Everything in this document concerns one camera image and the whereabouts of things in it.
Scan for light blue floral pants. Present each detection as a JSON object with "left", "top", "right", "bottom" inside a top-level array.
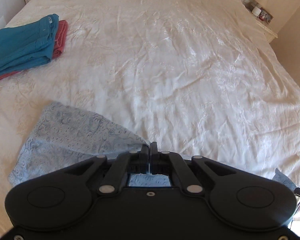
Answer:
[{"left": 8, "top": 100, "right": 300, "bottom": 189}]

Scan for cream embroidered bedspread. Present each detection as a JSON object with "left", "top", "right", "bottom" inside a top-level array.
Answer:
[{"left": 0, "top": 0, "right": 300, "bottom": 236}]

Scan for folded red pants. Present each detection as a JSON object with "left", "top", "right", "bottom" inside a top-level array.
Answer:
[{"left": 0, "top": 20, "right": 68, "bottom": 80}]

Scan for folded teal pants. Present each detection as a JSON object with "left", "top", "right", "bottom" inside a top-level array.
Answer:
[{"left": 0, "top": 14, "right": 59, "bottom": 76}]

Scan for white right nightstand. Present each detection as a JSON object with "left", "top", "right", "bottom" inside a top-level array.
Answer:
[{"left": 242, "top": 0, "right": 278, "bottom": 43}]

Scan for white jar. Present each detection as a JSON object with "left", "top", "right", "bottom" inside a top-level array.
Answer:
[{"left": 251, "top": 7, "right": 261, "bottom": 17}]

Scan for framed photo right nightstand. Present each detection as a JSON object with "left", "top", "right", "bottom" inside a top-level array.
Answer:
[{"left": 258, "top": 8, "right": 273, "bottom": 24}]

